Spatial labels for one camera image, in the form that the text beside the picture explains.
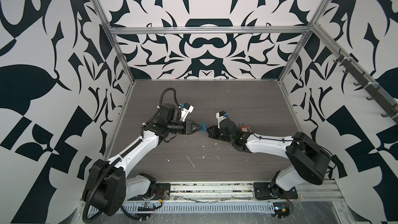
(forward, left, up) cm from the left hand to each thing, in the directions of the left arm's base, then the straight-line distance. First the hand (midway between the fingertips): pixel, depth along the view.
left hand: (202, 125), depth 76 cm
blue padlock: (0, -1, 0) cm, 1 cm away
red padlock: (+6, -26, -17) cm, 32 cm away
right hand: (+3, -2, -9) cm, 10 cm away
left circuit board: (-30, +24, -16) cm, 42 cm away
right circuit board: (-33, -35, -20) cm, 52 cm away
